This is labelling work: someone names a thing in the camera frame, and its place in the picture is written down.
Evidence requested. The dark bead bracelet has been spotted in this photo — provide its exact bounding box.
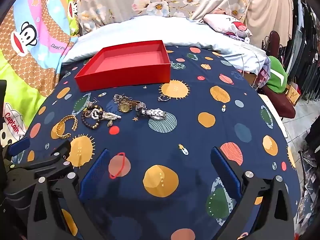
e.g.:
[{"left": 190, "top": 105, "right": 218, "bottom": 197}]
[{"left": 81, "top": 106, "right": 104, "bottom": 130}]

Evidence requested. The white pearl bracelet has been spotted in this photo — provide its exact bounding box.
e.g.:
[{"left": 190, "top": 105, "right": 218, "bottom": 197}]
[{"left": 90, "top": 109, "right": 122, "bottom": 122}]

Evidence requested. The pile of plastic bags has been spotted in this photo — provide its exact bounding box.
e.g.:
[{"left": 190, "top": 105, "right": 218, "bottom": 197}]
[{"left": 297, "top": 149, "right": 320, "bottom": 232}]

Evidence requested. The green cloth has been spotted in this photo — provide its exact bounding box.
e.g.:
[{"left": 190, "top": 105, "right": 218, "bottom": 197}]
[{"left": 264, "top": 55, "right": 289, "bottom": 93}]

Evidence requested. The silver wristwatch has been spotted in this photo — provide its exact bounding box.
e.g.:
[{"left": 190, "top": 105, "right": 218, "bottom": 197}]
[{"left": 136, "top": 102, "right": 168, "bottom": 121}]

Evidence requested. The beige curtain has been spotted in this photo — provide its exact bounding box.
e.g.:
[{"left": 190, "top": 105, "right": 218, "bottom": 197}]
[{"left": 246, "top": 0, "right": 295, "bottom": 51}]

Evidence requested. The gold wristwatch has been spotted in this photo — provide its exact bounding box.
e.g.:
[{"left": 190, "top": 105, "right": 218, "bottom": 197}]
[{"left": 117, "top": 100, "right": 142, "bottom": 113}]

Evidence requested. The monkey print colourful blanket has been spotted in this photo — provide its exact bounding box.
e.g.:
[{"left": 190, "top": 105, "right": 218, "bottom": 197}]
[{"left": 0, "top": 0, "right": 81, "bottom": 151}]

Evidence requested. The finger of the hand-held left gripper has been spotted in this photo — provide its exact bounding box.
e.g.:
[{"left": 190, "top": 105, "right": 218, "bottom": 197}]
[
  {"left": 34, "top": 140, "right": 72, "bottom": 177},
  {"left": 7, "top": 137, "right": 31, "bottom": 157}
]

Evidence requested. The silver chain jewellery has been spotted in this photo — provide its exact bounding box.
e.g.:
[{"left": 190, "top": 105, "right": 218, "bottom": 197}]
[{"left": 113, "top": 94, "right": 133, "bottom": 103}]

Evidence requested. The white charging cable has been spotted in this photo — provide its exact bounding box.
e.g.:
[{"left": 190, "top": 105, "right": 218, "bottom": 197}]
[{"left": 224, "top": 0, "right": 251, "bottom": 81}]

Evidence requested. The light blue quilt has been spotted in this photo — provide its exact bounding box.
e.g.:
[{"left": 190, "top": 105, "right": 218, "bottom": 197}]
[{"left": 61, "top": 14, "right": 267, "bottom": 76}]

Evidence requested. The dark red chair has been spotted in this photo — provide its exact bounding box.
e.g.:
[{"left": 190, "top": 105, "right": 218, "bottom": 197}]
[{"left": 259, "top": 31, "right": 297, "bottom": 120}]

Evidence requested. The red cardboard box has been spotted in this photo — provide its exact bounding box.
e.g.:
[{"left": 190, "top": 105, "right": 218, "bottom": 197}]
[{"left": 74, "top": 40, "right": 172, "bottom": 93}]

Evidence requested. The small wooden box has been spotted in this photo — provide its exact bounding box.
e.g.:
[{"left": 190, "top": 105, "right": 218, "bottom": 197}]
[{"left": 284, "top": 83, "right": 301, "bottom": 106}]

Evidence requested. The pink cartoon pillow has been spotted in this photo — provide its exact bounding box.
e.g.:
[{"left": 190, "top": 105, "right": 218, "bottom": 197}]
[{"left": 203, "top": 13, "right": 253, "bottom": 40}]

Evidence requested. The gold chain bracelet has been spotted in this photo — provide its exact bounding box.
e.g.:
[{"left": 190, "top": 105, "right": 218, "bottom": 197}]
[{"left": 55, "top": 114, "right": 78, "bottom": 139}]

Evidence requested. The rack of hanging clothes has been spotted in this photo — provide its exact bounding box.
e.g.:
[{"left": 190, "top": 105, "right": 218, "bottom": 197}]
[{"left": 284, "top": 0, "right": 320, "bottom": 101}]

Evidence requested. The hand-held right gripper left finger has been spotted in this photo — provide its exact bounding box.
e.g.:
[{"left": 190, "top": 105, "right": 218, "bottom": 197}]
[{"left": 27, "top": 148, "right": 112, "bottom": 240}]

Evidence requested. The navy planet print bedsheet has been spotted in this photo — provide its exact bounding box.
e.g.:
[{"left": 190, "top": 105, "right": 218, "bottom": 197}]
[{"left": 5, "top": 44, "right": 301, "bottom": 240}]

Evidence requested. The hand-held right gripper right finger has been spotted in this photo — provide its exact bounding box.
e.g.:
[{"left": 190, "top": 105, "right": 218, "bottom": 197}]
[{"left": 211, "top": 146, "right": 294, "bottom": 240}]

